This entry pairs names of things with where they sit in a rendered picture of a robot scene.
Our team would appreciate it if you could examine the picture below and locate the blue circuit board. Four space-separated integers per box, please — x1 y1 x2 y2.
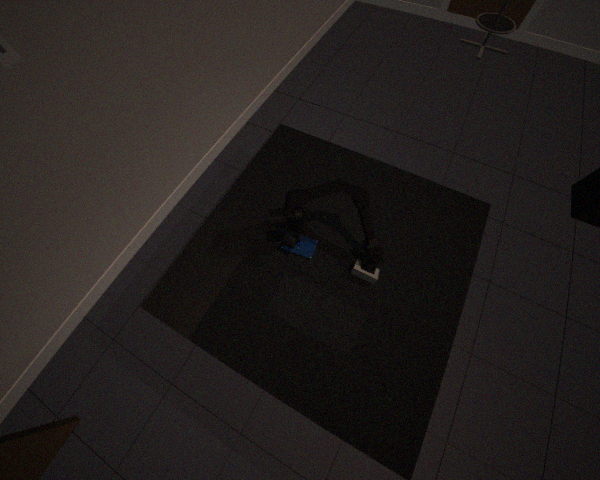
281 235 318 259

